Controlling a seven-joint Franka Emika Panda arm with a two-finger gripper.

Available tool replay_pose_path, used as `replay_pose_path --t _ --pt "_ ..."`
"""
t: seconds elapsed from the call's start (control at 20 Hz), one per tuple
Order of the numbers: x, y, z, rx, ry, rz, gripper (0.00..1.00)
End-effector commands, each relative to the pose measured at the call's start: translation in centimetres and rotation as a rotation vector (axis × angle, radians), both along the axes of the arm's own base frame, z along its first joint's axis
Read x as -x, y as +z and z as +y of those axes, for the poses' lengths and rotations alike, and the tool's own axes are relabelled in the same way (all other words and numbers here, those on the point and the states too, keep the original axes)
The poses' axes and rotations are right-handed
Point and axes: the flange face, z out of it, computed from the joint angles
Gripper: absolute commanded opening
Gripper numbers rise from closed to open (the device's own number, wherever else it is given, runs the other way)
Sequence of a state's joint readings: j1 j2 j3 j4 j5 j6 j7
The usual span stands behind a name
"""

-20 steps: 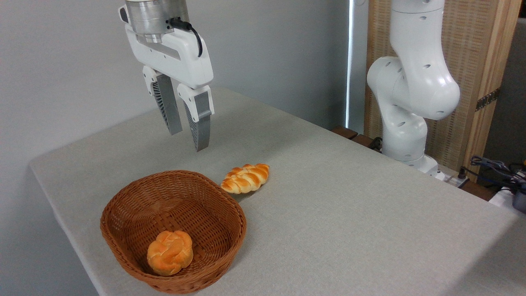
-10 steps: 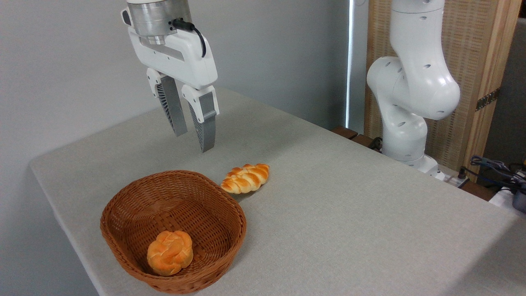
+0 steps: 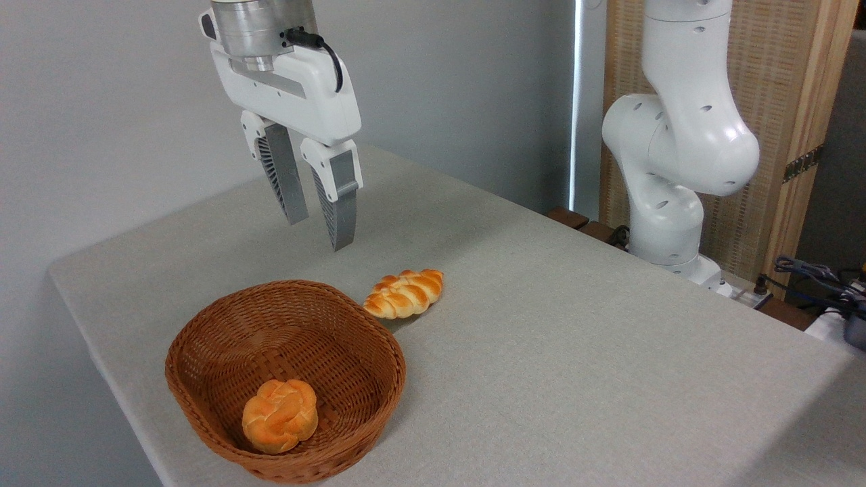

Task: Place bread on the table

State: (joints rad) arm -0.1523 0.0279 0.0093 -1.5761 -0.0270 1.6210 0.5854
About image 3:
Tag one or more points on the grey tablecloth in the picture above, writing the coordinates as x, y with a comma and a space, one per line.
541, 338

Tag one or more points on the long braided bread loaf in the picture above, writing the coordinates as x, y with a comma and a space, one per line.
406, 294

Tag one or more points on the brown wicker basket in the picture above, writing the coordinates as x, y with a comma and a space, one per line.
352, 379

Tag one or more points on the round orange bread roll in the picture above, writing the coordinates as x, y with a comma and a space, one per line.
281, 416

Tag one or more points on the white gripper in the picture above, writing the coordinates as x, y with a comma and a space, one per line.
291, 98

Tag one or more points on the metal screen hinge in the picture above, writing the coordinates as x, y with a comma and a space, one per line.
802, 164

